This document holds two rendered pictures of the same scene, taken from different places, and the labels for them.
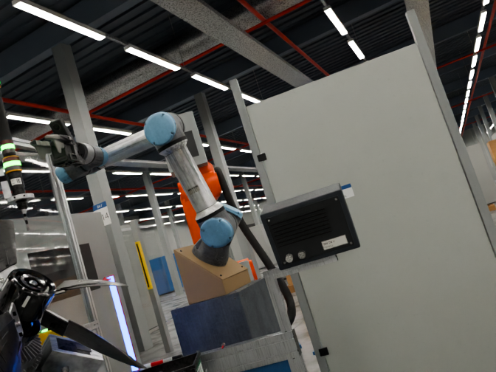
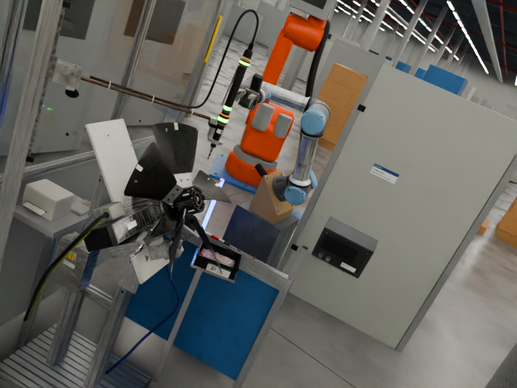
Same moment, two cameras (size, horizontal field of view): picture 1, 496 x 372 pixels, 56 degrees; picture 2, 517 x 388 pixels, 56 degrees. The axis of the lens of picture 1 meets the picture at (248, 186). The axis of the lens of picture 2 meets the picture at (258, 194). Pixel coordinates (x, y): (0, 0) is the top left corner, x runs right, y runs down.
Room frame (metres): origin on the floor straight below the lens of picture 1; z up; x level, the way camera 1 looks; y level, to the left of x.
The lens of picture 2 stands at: (-0.72, 0.40, 2.03)
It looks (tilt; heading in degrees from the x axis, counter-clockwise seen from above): 20 degrees down; 359
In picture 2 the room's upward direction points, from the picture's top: 23 degrees clockwise
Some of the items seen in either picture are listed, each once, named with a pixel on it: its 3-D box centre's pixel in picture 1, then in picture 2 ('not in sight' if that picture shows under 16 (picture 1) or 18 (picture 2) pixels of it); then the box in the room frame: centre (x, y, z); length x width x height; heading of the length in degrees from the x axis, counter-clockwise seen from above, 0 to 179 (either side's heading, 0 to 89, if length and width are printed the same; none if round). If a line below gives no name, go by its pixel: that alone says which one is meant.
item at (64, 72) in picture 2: not in sight; (65, 73); (1.01, 1.19, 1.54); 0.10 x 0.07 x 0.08; 113
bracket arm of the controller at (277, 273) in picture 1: (300, 266); (322, 259); (1.49, -0.08, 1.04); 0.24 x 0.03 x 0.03; 78
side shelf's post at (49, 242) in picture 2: not in sight; (38, 285); (1.26, 1.17, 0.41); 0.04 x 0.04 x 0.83; 78
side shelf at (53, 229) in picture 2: not in sight; (58, 212); (1.26, 1.17, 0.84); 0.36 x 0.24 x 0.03; 168
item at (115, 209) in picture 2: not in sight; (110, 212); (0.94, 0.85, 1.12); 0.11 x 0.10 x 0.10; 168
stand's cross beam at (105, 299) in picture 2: not in sight; (98, 296); (1.17, 0.85, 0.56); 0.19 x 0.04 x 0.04; 78
